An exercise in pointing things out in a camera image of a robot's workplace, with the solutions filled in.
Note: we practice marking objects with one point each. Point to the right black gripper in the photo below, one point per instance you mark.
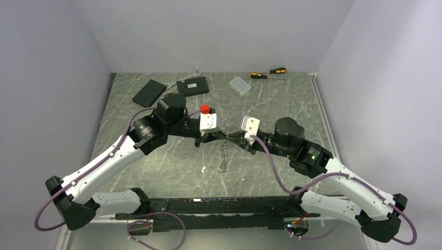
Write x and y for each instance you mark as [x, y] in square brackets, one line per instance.
[239, 137]

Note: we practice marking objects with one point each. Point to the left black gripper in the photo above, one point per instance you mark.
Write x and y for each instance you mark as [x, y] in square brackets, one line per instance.
[208, 137]

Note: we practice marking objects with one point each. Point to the large metal keyring with rings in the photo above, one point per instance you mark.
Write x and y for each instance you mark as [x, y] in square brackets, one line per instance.
[224, 151]

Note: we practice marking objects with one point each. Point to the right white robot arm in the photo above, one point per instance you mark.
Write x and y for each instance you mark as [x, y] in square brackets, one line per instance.
[334, 190]

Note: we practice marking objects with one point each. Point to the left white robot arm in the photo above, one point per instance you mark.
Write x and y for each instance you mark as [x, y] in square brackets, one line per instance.
[75, 196]

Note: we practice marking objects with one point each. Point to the silver wrench right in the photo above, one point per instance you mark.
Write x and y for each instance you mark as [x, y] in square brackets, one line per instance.
[258, 99]

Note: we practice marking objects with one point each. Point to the silver wrench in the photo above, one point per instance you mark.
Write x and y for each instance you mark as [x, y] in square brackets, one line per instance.
[258, 99]
[193, 75]

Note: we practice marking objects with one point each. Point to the clear plastic box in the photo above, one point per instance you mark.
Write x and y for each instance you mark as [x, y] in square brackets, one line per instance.
[240, 86]

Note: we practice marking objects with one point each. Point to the black flat box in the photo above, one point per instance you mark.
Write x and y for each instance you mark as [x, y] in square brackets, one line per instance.
[192, 87]

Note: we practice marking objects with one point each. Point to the yellow black screwdriver lower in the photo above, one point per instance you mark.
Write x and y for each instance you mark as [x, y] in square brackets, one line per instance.
[255, 75]

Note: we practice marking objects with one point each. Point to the yellow black screwdriver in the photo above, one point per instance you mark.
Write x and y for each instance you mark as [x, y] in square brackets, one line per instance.
[277, 71]
[255, 75]

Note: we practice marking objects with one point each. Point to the silver wrench back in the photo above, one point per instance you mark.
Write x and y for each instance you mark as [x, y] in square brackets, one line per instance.
[193, 75]

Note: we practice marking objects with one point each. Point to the black flat pad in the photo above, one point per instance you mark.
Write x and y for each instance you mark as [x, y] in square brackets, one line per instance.
[149, 94]

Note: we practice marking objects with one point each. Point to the yellow black screwdriver upper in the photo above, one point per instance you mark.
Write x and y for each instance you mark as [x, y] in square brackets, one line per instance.
[277, 71]

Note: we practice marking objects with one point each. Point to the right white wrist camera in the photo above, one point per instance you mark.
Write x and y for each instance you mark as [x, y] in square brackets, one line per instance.
[250, 126]

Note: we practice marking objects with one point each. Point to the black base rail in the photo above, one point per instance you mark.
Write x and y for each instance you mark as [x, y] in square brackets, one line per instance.
[270, 212]

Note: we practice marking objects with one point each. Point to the aluminium frame rail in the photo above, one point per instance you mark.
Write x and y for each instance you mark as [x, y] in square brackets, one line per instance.
[346, 98]

